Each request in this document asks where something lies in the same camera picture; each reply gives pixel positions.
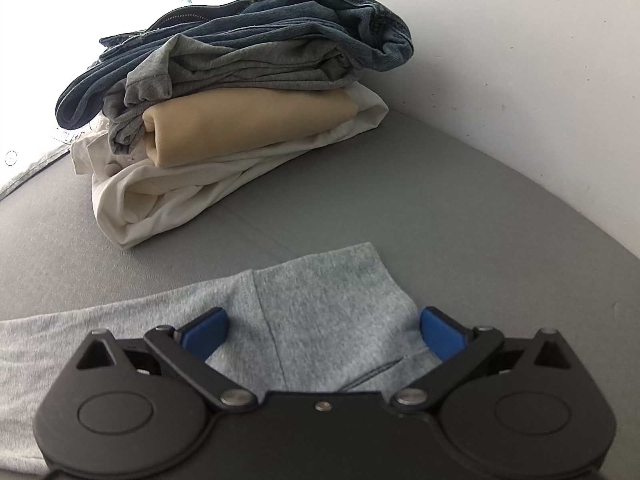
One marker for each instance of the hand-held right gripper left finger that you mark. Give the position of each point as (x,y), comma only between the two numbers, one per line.
(207,335)

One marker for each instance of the white printed curtain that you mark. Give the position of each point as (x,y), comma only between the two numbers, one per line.
(100,10)

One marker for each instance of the beige folded garment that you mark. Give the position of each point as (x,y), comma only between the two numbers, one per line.
(250,120)

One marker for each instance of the light grey garment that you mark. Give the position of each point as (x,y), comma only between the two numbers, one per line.
(325,310)

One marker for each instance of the white folded garment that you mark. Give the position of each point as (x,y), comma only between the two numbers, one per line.
(200,200)

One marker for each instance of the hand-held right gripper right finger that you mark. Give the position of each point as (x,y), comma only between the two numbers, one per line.
(442,335)

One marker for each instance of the blue jeans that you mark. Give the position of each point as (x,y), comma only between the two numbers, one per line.
(310,12)

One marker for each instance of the dark grey garment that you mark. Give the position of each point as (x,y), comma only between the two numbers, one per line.
(250,65)

